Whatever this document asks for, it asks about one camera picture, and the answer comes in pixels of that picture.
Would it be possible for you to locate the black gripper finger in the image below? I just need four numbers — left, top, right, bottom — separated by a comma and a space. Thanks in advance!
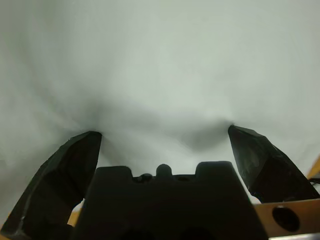
227, 124, 320, 204
0, 130, 103, 240

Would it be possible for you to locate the white t-shirt with black logo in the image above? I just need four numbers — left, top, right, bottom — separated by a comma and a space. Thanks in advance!
0, 0, 320, 221

